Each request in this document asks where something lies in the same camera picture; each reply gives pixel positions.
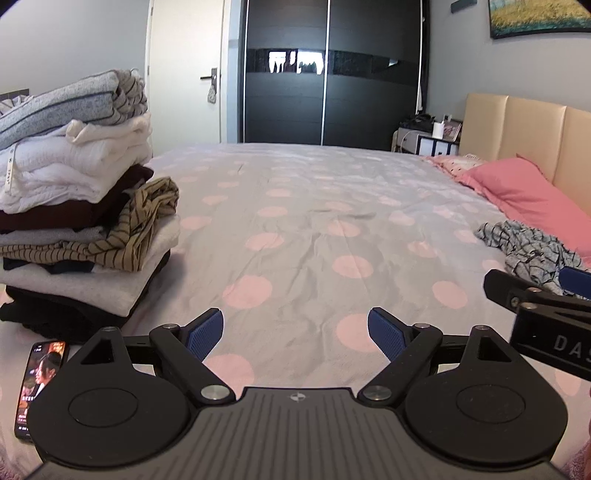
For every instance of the cream folded knit top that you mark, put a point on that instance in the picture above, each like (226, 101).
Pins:
(78, 132)

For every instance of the smartphone with lit screen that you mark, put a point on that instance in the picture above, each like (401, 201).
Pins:
(44, 362)

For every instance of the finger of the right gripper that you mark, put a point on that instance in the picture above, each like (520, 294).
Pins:
(509, 291)
(575, 281)

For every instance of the white folded fleece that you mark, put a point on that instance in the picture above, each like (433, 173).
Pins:
(49, 170)

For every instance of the black folded garment bottom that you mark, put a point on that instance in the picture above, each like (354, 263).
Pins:
(61, 318)

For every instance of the grey black-striped shirt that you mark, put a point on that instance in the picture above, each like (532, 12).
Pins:
(106, 99)

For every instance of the framed landscape painting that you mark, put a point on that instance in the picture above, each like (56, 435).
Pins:
(512, 18)

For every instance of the beige padded headboard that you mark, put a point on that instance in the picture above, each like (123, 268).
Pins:
(554, 137)

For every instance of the white bedside cabinet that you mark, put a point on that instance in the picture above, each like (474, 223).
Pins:
(424, 135)

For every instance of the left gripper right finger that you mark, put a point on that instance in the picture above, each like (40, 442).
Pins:
(410, 350)

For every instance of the olive black-striped garment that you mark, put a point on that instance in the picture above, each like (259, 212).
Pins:
(125, 246)

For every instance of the light grey folded sweater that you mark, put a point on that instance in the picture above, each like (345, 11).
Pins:
(110, 290)

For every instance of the black sliding wardrobe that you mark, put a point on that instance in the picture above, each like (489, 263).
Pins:
(332, 73)

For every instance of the grey pink-dotted duvet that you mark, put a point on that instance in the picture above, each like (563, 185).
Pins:
(295, 245)

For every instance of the floral pink pillow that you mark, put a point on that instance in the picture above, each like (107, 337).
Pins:
(454, 166)

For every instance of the white door with handle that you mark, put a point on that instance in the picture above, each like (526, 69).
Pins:
(183, 69)

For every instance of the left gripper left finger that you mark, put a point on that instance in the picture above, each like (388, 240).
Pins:
(180, 353)

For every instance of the grey checked crumpled garment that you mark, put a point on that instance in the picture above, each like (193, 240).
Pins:
(530, 253)

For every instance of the purple fuzzy rug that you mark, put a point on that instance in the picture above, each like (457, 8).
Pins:
(578, 467)

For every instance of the dark maroon folded garment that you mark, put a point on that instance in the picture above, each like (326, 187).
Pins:
(78, 214)

